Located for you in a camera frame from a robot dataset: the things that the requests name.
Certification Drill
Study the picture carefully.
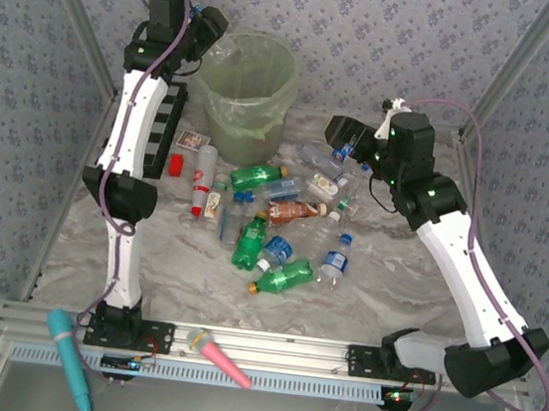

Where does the clear bottle with blue cap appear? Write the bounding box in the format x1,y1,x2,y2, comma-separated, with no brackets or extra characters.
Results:
217,188,252,253

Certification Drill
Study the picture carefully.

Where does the clear bottle with Pepsi label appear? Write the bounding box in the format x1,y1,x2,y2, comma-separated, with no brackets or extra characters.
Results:
329,140,358,167

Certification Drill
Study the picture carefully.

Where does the pink toy microphone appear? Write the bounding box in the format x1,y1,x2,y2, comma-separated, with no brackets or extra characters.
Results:
180,325,259,391

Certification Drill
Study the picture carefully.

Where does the aluminium frame rail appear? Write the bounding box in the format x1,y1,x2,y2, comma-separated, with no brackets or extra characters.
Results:
0,299,534,402

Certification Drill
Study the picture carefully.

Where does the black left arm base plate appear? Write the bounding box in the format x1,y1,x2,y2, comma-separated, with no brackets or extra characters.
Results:
83,310,176,355

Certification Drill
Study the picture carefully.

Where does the clear bottle with green cap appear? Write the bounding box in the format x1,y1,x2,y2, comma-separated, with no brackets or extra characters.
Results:
302,168,362,218

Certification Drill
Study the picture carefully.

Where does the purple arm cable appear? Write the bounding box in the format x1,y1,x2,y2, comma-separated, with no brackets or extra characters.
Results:
362,93,549,411
69,0,197,386

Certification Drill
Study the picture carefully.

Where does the black grey checkered board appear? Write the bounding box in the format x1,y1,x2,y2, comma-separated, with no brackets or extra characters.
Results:
140,79,191,184

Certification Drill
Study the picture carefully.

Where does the white bottle with red cap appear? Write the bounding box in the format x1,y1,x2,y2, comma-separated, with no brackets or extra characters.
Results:
188,143,221,220

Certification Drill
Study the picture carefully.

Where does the light blue slotted cable duct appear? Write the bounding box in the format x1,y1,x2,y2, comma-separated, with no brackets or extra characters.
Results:
8,336,397,409

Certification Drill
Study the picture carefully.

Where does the clear grey water bottle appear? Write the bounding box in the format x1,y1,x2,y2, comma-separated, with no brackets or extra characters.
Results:
293,140,356,186

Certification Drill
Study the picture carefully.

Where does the small picture card box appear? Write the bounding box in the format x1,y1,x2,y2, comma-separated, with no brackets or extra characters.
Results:
174,128,213,156

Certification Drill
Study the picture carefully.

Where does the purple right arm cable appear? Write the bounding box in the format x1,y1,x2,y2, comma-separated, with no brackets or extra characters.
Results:
362,93,549,411

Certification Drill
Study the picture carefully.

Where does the blue label bottle white cap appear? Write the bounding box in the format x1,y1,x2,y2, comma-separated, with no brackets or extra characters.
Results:
255,232,296,277

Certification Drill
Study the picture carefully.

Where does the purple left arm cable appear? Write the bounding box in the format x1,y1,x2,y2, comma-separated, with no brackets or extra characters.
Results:
69,0,197,386

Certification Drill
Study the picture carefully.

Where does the aluminium frame post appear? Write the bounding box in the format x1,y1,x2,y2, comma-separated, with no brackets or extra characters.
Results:
18,0,130,97
456,0,549,153

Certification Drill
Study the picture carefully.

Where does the brown label drink bottle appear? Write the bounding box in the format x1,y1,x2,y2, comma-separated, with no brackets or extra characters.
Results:
265,195,330,233

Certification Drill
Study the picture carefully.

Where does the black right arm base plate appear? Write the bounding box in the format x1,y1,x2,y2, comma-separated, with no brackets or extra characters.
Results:
344,343,440,387

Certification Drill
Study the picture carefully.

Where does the teal marker pen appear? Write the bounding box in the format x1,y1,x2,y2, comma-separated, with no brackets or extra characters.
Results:
35,307,105,411

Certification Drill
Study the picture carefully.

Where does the clear bottle light blue label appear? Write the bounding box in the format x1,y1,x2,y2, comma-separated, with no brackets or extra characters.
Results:
243,171,305,210

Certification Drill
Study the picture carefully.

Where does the bin with green plastic liner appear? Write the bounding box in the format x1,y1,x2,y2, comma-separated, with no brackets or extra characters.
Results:
182,21,305,172

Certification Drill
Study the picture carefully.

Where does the red plastic block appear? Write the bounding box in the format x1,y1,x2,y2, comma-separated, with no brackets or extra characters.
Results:
167,152,186,178

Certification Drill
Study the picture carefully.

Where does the green plastic soda bottle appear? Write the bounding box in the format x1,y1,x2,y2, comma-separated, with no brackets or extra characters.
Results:
247,252,318,303
227,158,291,199
230,209,271,274

